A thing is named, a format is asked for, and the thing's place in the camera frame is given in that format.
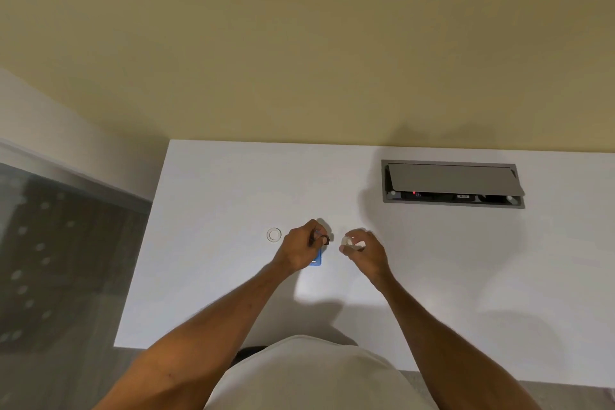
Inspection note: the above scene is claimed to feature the person's right hand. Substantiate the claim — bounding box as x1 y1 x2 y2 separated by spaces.
339 228 392 283

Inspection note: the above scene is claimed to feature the person's left hand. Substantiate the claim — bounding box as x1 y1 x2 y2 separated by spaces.
272 219 330 274

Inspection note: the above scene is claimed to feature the person's left forearm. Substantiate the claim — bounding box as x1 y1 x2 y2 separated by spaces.
94 258 299 410

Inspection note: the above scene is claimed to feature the person's right forearm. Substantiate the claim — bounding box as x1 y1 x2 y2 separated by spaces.
372 274 543 410

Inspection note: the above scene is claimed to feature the person's white shirt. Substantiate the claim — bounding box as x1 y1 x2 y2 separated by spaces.
204 335 434 410

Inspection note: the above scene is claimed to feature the glass partition panel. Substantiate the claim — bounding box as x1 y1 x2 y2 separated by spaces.
0 138 153 355

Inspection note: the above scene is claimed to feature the grey desk cable box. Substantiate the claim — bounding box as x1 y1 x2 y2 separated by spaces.
381 159 526 209

